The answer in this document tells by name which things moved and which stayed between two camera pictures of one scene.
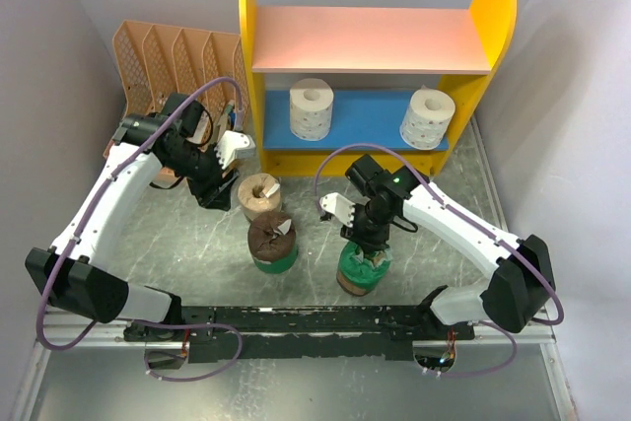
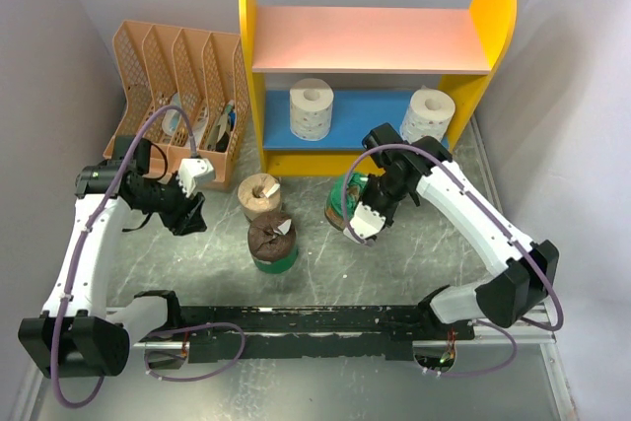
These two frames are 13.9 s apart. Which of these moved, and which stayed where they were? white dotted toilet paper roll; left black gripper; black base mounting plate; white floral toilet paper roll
Moved: left black gripper
Stayed: white dotted toilet paper roll; white floral toilet paper roll; black base mounting plate
